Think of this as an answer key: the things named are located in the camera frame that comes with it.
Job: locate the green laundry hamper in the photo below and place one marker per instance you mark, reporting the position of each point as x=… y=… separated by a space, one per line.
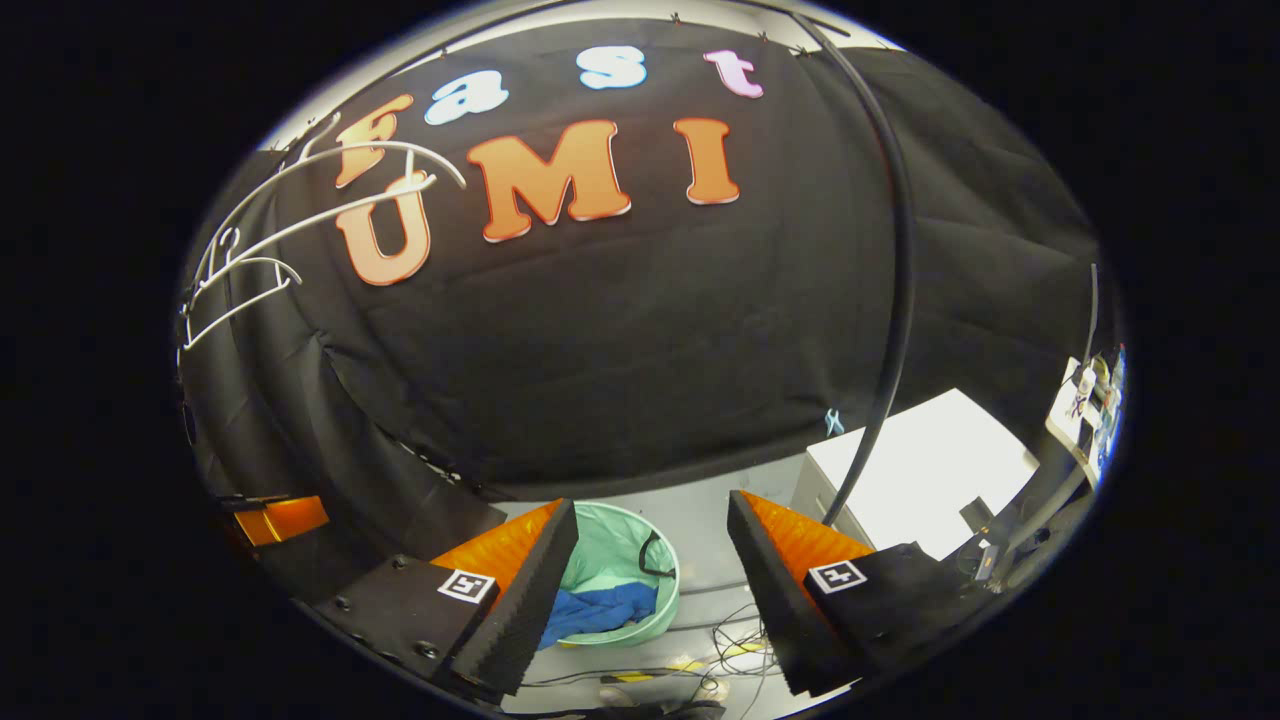
x=610 y=545

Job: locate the black backdrop cloth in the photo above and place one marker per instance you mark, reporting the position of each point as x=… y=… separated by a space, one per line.
x=650 y=330

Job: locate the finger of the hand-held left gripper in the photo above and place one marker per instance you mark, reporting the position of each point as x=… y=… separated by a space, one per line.
x=290 y=518

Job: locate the light blue clip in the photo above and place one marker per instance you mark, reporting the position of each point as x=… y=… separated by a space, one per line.
x=833 y=423

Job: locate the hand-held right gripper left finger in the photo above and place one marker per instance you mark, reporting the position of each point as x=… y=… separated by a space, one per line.
x=525 y=600

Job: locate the white plastic hanger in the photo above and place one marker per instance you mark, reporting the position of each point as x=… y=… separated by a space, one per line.
x=255 y=262
x=380 y=198

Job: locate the small cluttered table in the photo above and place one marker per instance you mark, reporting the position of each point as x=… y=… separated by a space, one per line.
x=1085 y=400

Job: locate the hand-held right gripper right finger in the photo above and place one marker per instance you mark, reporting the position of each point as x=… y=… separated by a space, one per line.
x=775 y=590

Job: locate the white box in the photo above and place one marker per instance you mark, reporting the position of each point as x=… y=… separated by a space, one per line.
x=930 y=460

